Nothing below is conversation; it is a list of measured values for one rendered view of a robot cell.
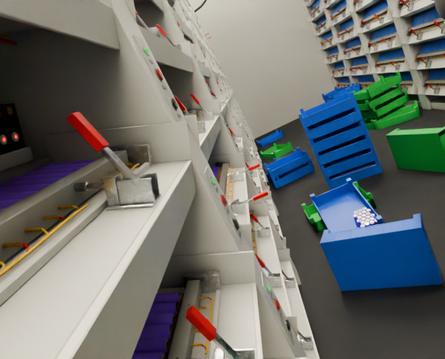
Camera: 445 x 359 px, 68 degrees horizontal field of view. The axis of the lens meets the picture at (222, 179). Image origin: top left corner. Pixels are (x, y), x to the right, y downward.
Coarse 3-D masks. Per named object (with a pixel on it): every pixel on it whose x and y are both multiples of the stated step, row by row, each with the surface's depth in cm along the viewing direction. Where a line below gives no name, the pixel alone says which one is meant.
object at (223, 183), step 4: (224, 164) 112; (224, 168) 106; (228, 168) 110; (232, 168) 110; (224, 172) 101; (224, 176) 97; (220, 180) 93; (224, 180) 92; (228, 180) 97; (232, 180) 97; (220, 184) 88; (224, 184) 88; (232, 184) 93; (224, 188) 85; (228, 188) 89; (232, 188) 89; (224, 192) 82; (232, 192) 86; (228, 196) 83; (232, 196) 83
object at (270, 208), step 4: (268, 192) 190; (268, 196) 191; (268, 200) 189; (268, 204) 175; (272, 204) 176; (268, 208) 175; (272, 208) 175; (272, 212) 171; (272, 216) 167; (276, 220) 161; (276, 224) 151; (280, 228) 152; (280, 232) 148; (284, 240) 132
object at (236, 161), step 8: (208, 160) 115; (216, 160) 114; (224, 160) 114; (232, 160) 114; (240, 160) 114; (240, 168) 114; (240, 184) 95; (240, 192) 88; (232, 200) 83; (240, 200) 82; (240, 216) 72; (248, 216) 72; (240, 224) 56; (248, 224) 55; (248, 232) 56; (248, 240) 56
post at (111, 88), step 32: (32, 32) 40; (128, 32) 41; (0, 64) 41; (32, 64) 41; (64, 64) 41; (96, 64) 40; (128, 64) 40; (0, 96) 42; (32, 96) 42; (64, 96) 42; (96, 96) 41; (128, 96) 41; (160, 96) 42; (32, 128) 43; (64, 128) 43; (96, 128) 43; (192, 160) 43; (192, 224) 46; (224, 224) 45; (256, 288) 48; (288, 352) 51
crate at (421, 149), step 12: (396, 132) 170; (408, 132) 162; (420, 132) 155; (432, 132) 148; (444, 132) 146; (396, 144) 170; (408, 144) 163; (420, 144) 157; (432, 144) 151; (444, 144) 147; (396, 156) 175; (408, 156) 167; (420, 156) 160; (432, 156) 154; (444, 156) 148; (408, 168) 171; (420, 168) 164; (432, 168) 158; (444, 168) 152
